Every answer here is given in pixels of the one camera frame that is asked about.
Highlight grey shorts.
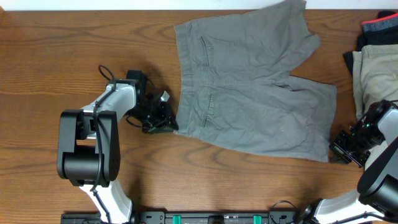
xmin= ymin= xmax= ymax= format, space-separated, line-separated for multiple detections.
xmin=175 ymin=1 xmax=337 ymax=162

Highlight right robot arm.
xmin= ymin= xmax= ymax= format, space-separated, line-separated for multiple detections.
xmin=296 ymin=100 xmax=397 ymax=223

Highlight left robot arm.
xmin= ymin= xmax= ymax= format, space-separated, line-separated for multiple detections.
xmin=57 ymin=65 xmax=178 ymax=223

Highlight beige folded shorts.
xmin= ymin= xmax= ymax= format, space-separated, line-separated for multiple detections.
xmin=353 ymin=44 xmax=397 ymax=119

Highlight dark garment red trim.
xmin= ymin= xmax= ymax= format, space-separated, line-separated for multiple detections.
xmin=342 ymin=11 xmax=398 ymax=75

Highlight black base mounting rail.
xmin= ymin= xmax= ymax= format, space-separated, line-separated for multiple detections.
xmin=60 ymin=210 xmax=373 ymax=224

